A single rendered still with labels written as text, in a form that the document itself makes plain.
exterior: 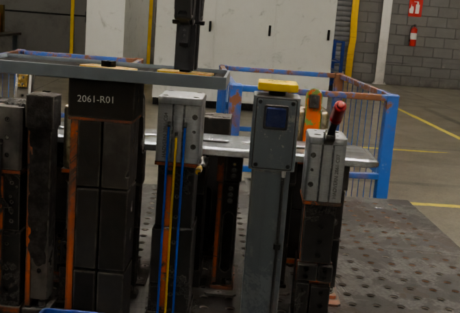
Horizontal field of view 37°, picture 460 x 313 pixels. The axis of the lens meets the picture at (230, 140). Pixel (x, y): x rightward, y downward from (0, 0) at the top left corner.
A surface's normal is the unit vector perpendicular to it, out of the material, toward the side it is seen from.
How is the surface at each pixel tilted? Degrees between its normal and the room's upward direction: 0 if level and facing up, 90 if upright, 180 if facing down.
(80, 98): 90
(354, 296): 0
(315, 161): 90
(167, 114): 90
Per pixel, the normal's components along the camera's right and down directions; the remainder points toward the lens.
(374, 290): 0.07, -0.98
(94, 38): -0.01, 0.18
